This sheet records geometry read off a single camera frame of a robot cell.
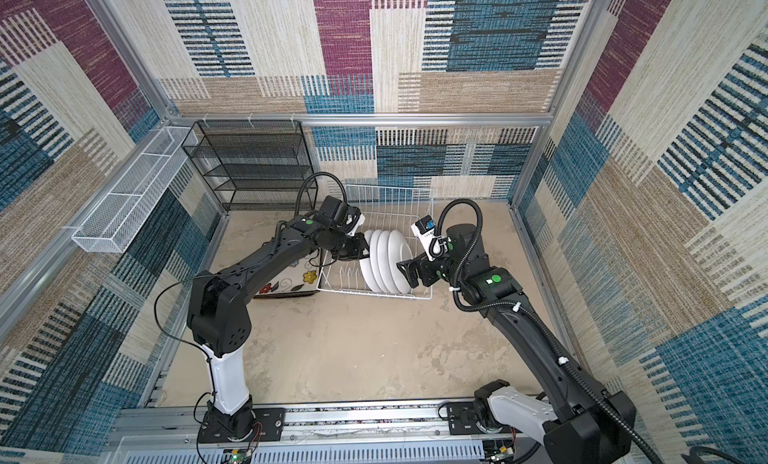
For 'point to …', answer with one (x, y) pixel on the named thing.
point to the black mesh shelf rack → (253, 165)
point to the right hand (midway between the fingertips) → (415, 260)
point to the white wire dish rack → (384, 208)
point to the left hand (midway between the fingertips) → (372, 249)
